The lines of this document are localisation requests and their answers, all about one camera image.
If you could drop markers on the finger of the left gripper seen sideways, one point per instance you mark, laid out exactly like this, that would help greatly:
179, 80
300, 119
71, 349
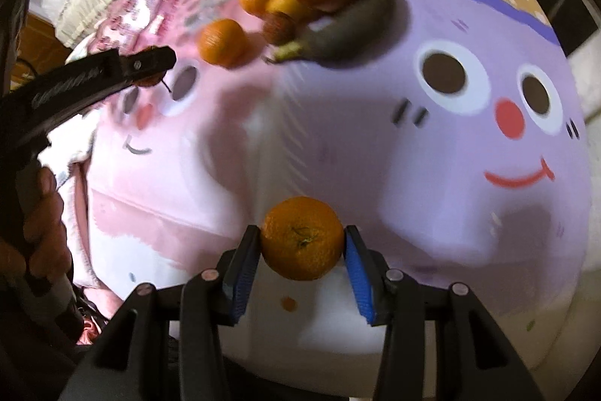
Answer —
137, 66

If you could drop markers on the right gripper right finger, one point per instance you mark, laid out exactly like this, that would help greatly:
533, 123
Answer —
366, 275

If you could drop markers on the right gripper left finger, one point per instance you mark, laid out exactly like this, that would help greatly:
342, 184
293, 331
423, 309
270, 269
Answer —
240, 274

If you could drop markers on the small brown lychee fruit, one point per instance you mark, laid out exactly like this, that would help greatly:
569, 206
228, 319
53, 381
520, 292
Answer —
166, 59

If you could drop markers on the orange tangerine with stem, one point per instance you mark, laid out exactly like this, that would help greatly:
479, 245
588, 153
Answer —
302, 239

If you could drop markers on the dark overripe banana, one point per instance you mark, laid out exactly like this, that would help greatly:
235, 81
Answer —
347, 35

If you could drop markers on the person's left hand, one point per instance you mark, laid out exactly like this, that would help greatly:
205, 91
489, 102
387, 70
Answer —
51, 258

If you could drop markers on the pink crystal fruit tray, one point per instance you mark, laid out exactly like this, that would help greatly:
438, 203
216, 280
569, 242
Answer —
131, 26

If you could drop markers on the small orange tangerine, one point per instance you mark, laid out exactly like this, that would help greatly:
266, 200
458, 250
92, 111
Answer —
292, 8

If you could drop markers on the cartoon printed bedsheet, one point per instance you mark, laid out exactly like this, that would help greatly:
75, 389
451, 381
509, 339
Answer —
456, 144

